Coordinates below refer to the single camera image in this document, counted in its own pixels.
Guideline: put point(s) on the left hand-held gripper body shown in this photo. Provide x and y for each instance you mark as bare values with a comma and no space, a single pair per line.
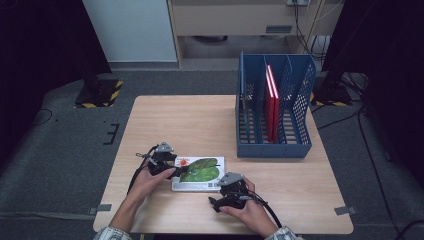
161,160

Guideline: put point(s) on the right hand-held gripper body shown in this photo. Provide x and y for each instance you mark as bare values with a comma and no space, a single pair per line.
233,190

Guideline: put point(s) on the white book with green leaf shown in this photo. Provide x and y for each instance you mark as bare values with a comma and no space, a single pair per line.
200,170

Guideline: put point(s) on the red picture book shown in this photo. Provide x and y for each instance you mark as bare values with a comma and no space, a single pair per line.
269,113
276,110

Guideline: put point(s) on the blue plastic file rack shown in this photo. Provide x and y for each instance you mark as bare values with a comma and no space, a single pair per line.
296,133

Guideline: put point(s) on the dark blue picture book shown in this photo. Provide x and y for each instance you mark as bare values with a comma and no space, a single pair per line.
243,86

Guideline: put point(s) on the person's left hand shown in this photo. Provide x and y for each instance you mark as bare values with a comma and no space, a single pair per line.
148,183

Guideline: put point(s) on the person's right hand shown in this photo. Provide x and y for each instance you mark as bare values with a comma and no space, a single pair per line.
253,213

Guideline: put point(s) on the grey tape piece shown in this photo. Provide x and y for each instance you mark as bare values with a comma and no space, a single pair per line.
100,209
345,210

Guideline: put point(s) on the striped black stand base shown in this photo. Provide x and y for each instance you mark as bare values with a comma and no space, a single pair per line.
333,95
100,95

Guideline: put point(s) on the white panel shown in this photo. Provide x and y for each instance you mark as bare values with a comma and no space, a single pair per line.
133,30

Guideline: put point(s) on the dark curtain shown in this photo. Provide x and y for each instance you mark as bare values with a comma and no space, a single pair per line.
40,66
390,66

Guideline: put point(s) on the beige cabinet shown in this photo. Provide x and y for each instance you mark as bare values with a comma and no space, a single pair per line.
233,20

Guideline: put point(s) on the white power strip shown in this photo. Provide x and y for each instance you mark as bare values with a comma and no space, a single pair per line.
297,2

